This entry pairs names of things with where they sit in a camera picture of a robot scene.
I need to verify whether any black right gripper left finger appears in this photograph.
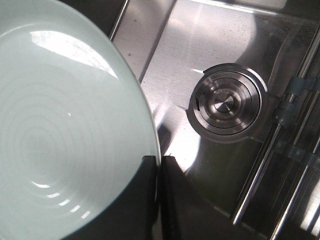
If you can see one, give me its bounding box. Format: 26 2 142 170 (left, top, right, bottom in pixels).
64 155 157 240

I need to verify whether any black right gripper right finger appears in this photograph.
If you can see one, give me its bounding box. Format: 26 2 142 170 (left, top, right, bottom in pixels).
160 156 261 240

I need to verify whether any light green round plate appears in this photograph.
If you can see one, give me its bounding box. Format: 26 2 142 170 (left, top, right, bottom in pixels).
0 0 160 240

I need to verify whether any teal metal drying rack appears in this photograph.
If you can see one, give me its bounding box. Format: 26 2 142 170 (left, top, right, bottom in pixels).
230 32 320 240

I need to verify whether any round steel sink drain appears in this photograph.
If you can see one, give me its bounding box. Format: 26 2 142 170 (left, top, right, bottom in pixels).
186 63 268 144

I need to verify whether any stainless steel sink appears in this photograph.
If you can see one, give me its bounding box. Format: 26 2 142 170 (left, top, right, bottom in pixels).
69 0 320 240

